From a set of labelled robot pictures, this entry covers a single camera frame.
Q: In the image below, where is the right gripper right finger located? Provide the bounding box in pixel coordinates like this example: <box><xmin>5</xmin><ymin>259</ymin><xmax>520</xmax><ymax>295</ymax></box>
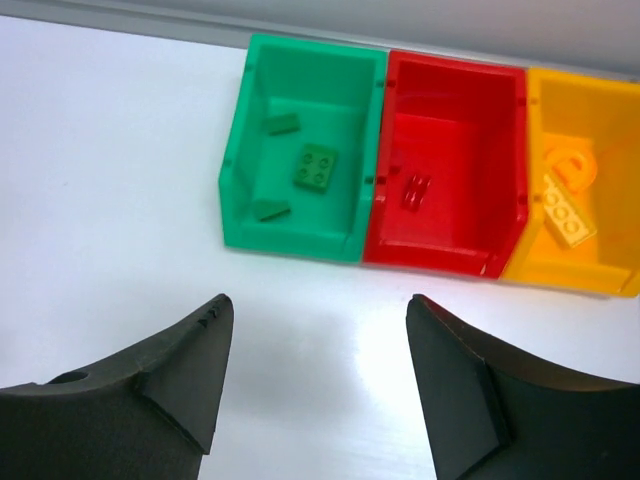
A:
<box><xmin>406</xmin><ymin>295</ymin><xmax>639</xmax><ymax>479</ymax></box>

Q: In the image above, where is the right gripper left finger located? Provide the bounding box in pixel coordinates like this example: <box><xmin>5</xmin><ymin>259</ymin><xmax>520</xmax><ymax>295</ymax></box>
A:
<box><xmin>1</xmin><ymin>294</ymin><xmax>234</xmax><ymax>479</ymax></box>

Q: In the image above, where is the tan lego plate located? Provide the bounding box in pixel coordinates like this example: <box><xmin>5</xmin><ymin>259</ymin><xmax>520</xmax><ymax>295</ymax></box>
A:
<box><xmin>543</xmin><ymin>172</ymin><xmax>597</xmax><ymax>249</ymax></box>

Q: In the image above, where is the red lego brick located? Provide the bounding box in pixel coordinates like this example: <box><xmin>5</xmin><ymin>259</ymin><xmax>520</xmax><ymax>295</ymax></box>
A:
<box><xmin>401</xmin><ymin>173</ymin><xmax>431</xmax><ymax>212</ymax></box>

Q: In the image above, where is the orange lego piece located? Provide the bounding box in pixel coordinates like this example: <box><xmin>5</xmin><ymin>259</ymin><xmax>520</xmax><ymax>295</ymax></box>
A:
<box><xmin>545</xmin><ymin>147</ymin><xmax>598</xmax><ymax>193</ymax></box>

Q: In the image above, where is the green square lego brick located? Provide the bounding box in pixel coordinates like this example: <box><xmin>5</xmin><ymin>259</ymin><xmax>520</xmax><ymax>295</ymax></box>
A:
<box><xmin>293</xmin><ymin>143</ymin><xmax>338</xmax><ymax>194</ymax></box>

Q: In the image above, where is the small green lego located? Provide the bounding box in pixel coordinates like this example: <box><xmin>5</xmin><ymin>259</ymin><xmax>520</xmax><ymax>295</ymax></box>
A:
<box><xmin>265</xmin><ymin>113</ymin><xmax>300</xmax><ymax>136</ymax></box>

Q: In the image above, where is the yellow plastic bin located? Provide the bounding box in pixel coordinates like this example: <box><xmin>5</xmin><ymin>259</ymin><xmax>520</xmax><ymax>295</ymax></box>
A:
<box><xmin>502</xmin><ymin>68</ymin><xmax>639</xmax><ymax>297</ymax></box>

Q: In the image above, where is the red plastic bin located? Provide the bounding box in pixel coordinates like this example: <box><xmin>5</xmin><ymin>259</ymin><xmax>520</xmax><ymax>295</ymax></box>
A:
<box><xmin>363</xmin><ymin>50</ymin><xmax>529</xmax><ymax>279</ymax></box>

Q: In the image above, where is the green plastic bin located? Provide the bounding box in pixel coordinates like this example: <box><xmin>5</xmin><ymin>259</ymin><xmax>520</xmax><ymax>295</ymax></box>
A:
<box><xmin>218</xmin><ymin>34</ymin><xmax>388</xmax><ymax>263</ymax></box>

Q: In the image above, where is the aluminium frame rail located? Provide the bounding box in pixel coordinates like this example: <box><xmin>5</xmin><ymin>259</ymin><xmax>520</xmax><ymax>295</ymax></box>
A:
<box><xmin>1</xmin><ymin>1</ymin><xmax>639</xmax><ymax>82</ymax></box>

